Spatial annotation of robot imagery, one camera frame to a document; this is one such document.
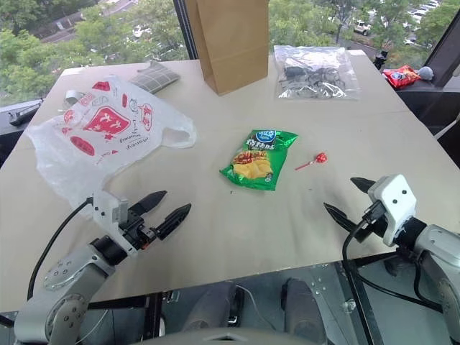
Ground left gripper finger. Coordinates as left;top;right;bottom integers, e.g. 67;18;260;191
128;190;168;219
156;203;193;242

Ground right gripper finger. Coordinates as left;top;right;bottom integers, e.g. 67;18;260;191
322;201;361;235
349;176;377;197

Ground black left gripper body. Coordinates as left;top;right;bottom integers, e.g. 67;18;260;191
119;209;162;252

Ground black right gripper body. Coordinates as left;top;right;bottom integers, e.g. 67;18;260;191
353;200;387;244

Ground red lollipop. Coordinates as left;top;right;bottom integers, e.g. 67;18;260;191
295;151;328;172

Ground white red-printed plastic bag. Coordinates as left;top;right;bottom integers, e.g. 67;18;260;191
25;74;198;221

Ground green potato chip bag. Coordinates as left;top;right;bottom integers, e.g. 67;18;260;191
218;128;300;192

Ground red snack packet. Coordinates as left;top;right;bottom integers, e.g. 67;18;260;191
381;64;423;91

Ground clear zip bag black parts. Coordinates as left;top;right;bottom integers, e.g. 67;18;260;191
272;44;362;102

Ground grey checked cloth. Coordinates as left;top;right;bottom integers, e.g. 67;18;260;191
128;60;181;96

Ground grey round plush object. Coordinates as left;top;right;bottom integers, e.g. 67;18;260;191
416;65;436;81

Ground grey folded strip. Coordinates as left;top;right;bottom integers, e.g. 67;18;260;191
64;89;88;106

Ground grey robot torso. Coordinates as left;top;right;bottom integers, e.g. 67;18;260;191
153;324;325;345

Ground black tool on ledge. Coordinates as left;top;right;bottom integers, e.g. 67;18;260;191
7;100;42;127

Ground brown paper bag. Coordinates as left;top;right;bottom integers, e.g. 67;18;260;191
183;0;271;96

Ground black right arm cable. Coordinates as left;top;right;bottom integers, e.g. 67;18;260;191
341;206;445;314

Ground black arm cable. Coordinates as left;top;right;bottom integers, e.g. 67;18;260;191
341;206;445;314
27;196;95;301

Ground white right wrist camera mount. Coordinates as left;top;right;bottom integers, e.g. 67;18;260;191
366;173;418;247

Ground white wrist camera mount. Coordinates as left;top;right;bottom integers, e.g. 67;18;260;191
91;192;139;259
366;173;418;247

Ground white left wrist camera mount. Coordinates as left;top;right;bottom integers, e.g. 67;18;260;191
91;192;139;259

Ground black table frame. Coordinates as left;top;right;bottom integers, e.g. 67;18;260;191
0;257;447;345

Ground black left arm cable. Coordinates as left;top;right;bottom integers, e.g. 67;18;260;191
27;196;95;301

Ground white cable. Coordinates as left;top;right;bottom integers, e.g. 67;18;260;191
432;112;460;140

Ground black slanted window frame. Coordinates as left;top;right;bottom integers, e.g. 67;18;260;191
423;0;460;88

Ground black window post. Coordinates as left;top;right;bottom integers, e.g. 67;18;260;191
172;0;199;61

